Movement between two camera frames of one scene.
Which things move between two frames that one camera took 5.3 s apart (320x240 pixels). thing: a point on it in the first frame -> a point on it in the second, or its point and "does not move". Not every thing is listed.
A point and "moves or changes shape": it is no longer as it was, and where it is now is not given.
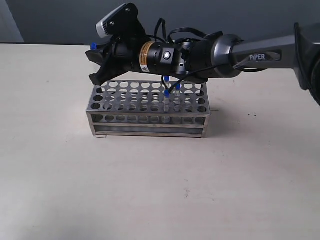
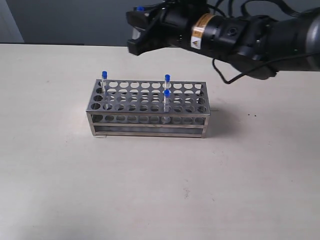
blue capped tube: x=178 y=86 moves or changes shape
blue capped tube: x=166 y=79 does not move
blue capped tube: x=94 y=46 -> x=103 y=85
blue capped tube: x=167 y=95 does not move
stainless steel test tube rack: x=149 y=109 does not move
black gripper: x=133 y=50 -> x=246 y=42
